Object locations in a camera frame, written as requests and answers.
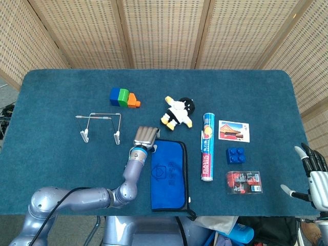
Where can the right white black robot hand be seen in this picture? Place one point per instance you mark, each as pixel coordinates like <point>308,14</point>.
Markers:
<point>320,184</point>

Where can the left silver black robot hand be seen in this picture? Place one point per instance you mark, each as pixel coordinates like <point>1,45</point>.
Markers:
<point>146,135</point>

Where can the grey and blue cloth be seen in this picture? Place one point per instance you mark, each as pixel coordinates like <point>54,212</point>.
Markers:
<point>169,174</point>

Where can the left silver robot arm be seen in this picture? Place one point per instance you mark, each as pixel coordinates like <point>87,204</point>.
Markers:
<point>77,198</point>

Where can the orange toy block with peg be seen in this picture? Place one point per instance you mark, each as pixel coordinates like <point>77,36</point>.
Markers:
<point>132,101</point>

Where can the black white plush doll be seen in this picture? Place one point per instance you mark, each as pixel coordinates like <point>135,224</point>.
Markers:
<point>176,112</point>

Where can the green rounded toy block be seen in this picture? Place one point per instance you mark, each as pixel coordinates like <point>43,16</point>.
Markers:
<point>123,97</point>

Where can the brown shoe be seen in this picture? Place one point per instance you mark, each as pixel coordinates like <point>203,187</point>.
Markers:
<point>311,233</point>

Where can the blue rectangular toy block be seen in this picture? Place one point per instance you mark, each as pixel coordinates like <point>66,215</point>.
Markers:
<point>114,97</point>

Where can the plastic food wrap roll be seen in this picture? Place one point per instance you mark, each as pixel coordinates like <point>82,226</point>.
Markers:
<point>208,153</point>

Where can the black bag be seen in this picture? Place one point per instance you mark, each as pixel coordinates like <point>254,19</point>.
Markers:
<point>269,230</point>

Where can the teal carpet table cover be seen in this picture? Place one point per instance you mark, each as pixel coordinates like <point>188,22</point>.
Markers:
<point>64,159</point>

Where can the red palace picture postcard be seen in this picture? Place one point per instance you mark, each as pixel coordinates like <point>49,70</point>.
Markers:
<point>233,130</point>

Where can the blue four-stud building brick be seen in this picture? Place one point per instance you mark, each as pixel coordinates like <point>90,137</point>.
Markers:
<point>234,156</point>

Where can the blue plastic bottle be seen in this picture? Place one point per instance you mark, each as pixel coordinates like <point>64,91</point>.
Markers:
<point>241,233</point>

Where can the silver robot torso base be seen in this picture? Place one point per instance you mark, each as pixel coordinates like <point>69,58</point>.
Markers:
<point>143,230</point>

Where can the woven bamboo folding screen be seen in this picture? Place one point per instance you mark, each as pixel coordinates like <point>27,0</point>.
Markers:
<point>164,33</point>

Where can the white crumpled cloth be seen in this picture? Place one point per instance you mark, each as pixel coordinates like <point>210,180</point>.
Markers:
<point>215,223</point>

